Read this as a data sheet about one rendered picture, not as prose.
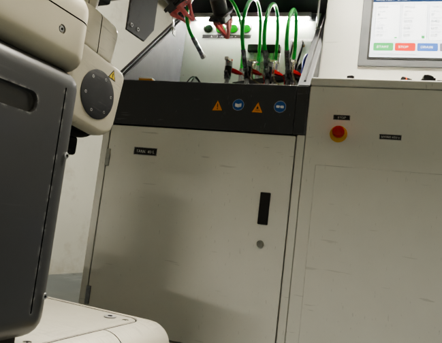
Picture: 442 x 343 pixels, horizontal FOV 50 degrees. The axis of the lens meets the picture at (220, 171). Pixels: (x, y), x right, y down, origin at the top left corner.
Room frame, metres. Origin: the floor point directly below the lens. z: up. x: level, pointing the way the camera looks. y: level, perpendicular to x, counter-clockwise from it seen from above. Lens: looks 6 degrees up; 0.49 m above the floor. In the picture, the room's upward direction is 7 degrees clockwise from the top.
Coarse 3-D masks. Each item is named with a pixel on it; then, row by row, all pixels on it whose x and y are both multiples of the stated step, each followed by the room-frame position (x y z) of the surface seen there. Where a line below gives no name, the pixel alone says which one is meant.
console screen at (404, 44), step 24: (384, 0) 1.69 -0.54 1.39; (408, 0) 1.67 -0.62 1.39; (432, 0) 1.65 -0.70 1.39; (384, 24) 1.67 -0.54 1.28; (408, 24) 1.64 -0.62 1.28; (432, 24) 1.62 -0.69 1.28; (360, 48) 1.66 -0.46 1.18; (384, 48) 1.64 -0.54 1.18; (408, 48) 1.62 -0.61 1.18; (432, 48) 1.60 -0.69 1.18
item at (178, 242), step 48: (144, 144) 1.59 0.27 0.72; (192, 144) 1.55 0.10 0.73; (240, 144) 1.50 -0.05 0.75; (288, 144) 1.46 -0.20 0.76; (144, 192) 1.59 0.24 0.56; (192, 192) 1.54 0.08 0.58; (240, 192) 1.50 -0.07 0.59; (288, 192) 1.46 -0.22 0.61; (96, 240) 1.63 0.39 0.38; (144, 240) 1.58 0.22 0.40; (192, 240) 1.53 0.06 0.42; (240, 240) 1.49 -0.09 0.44; (96, 288) 1.62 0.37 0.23; (144, 288) 1.57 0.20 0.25; (192, 288) 1.53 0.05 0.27; (240, 288) 1.49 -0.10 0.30; (192, 336) 1.52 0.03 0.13; (240, 336) 1.48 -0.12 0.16
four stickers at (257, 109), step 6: (216, 102) 1.53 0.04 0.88; (222, 102) 1.52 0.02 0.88; (234, 102) 1.51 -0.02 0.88; (240, 102) 1.50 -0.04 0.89; (252, 102) 1.49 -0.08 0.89; (258, 102) 1.49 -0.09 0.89; (276, 102) 1.47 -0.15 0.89; (282, 102) 1.47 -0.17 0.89; (216, 108) 1.53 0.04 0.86; (222, 108) 1.52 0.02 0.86; (234, 108) 1.51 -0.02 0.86; (240, 108) 1.50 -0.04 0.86; (252, 108) 1.49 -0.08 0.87; (258, 108) 1.49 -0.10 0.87; (276, 108) 1.47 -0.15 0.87; (282, 108) 1.47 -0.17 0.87
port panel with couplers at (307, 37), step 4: (292, 36) 2.00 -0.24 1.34; (300, 36) 1.99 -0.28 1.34; (304, 36) 1.99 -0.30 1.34; (308, 36) 1.99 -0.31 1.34; (312, 36) 1.98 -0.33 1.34; (292, 40) 2.00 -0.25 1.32; (300, 40) 1.99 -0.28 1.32; (304, 40) 1.99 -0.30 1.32; (308, 40) 1.98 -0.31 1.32; (300, 44) 1.99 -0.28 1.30; (304, 44) 1.98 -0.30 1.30; (308, 44) 1.98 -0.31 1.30; (292, 48) 2.00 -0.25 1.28; (304, 48) 1.99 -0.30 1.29; (308, 48) 1.98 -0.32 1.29; (292, 52) 2.00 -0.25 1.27; (296, 52) 2.00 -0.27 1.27; (304, 52) 1.99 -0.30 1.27; (308, 52) 1.98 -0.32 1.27; (296, 56) 2.00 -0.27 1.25; (300, 56) 1.99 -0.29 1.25; (296, 60) 2.00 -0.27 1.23; (300, 60) 1.99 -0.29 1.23; (300, 68) 1.98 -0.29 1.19; (300, 72) 1.99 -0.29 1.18; (296, 80) 1.99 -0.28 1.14; (296, 84) 1.99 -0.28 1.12
